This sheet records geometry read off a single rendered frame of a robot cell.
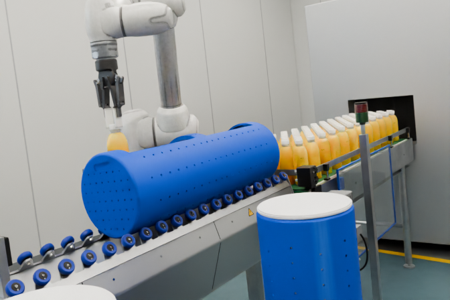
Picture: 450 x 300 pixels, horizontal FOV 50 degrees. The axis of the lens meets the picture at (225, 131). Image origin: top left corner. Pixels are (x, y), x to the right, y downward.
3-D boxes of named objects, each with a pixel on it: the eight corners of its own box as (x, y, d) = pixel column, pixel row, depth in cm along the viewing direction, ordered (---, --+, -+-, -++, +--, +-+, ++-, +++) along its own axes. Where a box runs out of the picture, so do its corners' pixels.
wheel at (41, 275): (29, 274, 125) (31, 270, 124) (44, 268, 129) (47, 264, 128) (37, 289, 124) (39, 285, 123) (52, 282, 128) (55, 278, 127)
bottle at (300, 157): (294, 181, 239) (290, 144, 238) (308, 180, 239) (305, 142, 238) (296, 184, 232) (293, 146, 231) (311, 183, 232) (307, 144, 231)
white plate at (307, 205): (369, 195, 143) (369, 199, 143) (293, 189, 162) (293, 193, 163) (317, 220, 123) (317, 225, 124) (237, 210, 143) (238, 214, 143)
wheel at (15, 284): (1, 285, 119) (3, 282, 118) (18, 278, 123) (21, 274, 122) (9, 301, 118) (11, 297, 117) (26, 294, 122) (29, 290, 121)
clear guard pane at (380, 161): (345, 266, 241) (337, 171, 237) (394, 222, 304) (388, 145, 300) (347, 266, 241) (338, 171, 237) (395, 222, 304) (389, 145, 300)
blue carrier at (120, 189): (88, 239, 166) (73, 157, 165) (234, 183, 236) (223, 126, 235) (146, 239, 149) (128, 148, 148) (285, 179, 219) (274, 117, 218)
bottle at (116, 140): (136, 180, 172) (129, 128, 170) (124, 185, 165) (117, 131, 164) (120, 181, 175) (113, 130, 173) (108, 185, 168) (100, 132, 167)
